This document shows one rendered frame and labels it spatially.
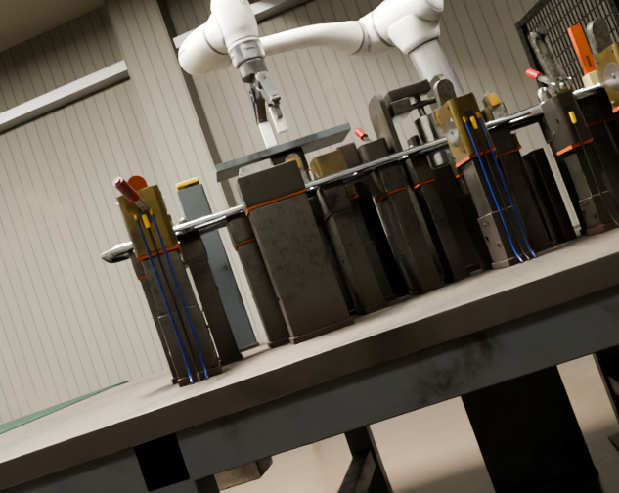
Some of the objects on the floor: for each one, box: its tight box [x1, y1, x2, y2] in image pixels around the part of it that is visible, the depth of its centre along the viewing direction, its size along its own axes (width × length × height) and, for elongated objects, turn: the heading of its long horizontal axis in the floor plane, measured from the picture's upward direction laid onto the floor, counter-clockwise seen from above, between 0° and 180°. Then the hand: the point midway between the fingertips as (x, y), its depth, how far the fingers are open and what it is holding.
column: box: [461, 366, 598, 493], centre depth 238 cm, size 31×31×66 cm
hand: (276, 135), depth 195 cm, fingers open, 13 cm apart
